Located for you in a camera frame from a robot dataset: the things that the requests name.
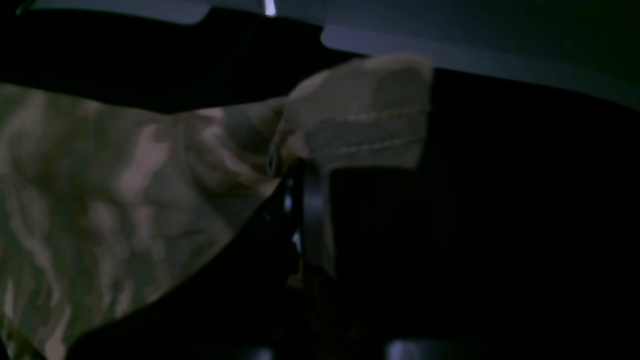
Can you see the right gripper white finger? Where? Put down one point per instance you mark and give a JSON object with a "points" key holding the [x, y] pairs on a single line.
{"points": [[309, 228]]}

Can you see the camouflage t-shirt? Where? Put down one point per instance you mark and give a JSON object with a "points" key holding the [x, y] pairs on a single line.
{"points": [[104, 208]]}

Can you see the black table cloth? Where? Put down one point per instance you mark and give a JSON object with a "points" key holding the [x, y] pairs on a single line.
{"points": [[516, 237]]}

